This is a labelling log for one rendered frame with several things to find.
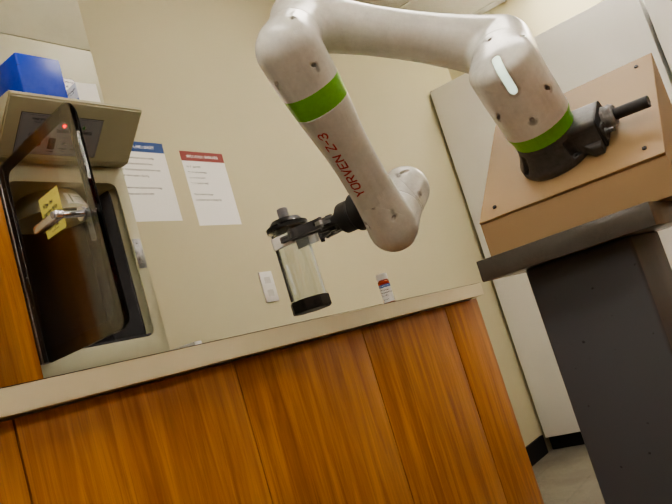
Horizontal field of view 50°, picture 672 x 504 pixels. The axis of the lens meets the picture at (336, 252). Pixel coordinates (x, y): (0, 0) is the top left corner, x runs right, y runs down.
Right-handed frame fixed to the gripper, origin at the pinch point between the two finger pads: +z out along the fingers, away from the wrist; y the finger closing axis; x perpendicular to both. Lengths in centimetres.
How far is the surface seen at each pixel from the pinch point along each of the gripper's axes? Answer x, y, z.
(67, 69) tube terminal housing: -49, 41, 17
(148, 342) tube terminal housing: 15.9, 37.4, 17.4
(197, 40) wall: -101, -56, 60
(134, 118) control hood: -33.1, 34.0, 6.8
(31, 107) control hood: -33, 59, 7
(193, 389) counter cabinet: 29, 52, -10
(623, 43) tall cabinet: -80, -247, -50
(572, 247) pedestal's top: 25, 17, -71
